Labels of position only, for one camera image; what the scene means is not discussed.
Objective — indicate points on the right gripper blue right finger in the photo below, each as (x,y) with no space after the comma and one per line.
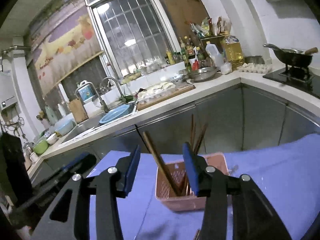
(253,215)

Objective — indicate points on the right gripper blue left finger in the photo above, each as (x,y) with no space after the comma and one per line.
(68,215)

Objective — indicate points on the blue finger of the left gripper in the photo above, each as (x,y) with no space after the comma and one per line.
(78,161)
(46,190)

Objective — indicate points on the brown wooden chopstick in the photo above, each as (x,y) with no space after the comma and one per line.
(161,164)
(200,139)
(187,188)

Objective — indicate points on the chrome kitchen faucet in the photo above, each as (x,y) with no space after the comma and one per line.
(104,106)

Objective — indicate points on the green bowl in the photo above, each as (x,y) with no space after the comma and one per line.
(40,146)

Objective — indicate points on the blue patterned tablecloth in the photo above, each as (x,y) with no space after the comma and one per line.
(273,194)

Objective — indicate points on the wooden cutting board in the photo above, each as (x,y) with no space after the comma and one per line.
(78,111)

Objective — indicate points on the blue plastic basin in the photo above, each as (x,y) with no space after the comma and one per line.
(117,113)

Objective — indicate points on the long wooden board with dumplings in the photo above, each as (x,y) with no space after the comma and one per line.
(160,92)

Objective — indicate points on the fruit print window blind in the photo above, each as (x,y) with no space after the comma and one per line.
(62,39)

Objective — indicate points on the steel bowl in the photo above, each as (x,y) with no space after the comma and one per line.
(202,74)

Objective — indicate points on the barred window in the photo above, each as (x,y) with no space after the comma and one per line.
(136,35)

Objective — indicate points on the black gas stove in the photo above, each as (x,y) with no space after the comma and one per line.
(301,80)

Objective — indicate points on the egg tray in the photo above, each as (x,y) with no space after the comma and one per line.
(255,68)

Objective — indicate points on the white plastic jug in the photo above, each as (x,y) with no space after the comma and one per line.
(214,54)

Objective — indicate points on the yellow cooking oil bottle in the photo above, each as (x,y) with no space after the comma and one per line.
(233,51)

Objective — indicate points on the black wok with handle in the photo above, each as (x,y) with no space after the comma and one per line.
(293,57)

